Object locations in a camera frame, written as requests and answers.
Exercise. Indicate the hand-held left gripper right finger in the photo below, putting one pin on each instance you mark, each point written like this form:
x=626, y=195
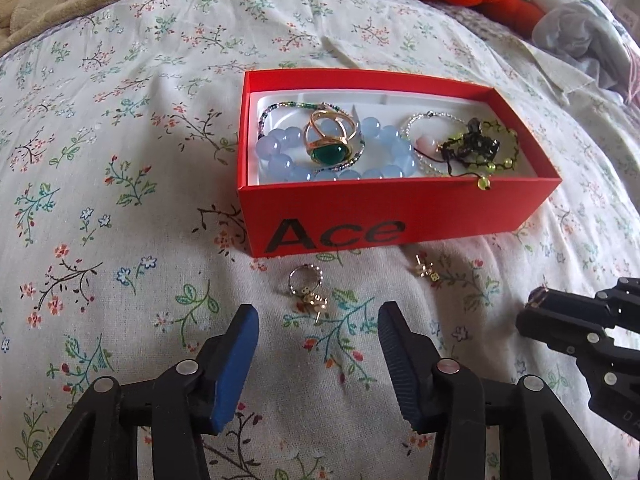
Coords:
x=400, y=367

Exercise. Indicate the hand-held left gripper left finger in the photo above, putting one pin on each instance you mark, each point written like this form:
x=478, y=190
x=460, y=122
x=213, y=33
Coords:
x=232, y=370

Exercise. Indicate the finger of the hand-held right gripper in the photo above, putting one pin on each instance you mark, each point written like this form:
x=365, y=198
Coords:
x=565, y=332
x=575, y=305

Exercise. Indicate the gold stud earring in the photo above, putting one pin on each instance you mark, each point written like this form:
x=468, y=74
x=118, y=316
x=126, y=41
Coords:
x=425, y=267

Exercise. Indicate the red cardboard box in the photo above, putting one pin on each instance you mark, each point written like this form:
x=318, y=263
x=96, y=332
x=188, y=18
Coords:
x=395, y=210

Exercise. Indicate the floral bed quilt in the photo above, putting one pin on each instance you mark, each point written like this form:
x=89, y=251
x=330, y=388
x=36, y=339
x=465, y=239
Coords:
x=125, y=185

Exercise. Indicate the white shirt collar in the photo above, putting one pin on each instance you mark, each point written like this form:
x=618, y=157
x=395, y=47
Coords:
x=545, y=72

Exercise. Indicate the pile of grey clothes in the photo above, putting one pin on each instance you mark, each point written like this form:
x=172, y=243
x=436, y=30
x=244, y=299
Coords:
x=585, y=35

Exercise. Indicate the grey checked bed sheet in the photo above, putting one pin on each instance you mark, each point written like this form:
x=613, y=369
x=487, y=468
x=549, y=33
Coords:
x=465, y=21

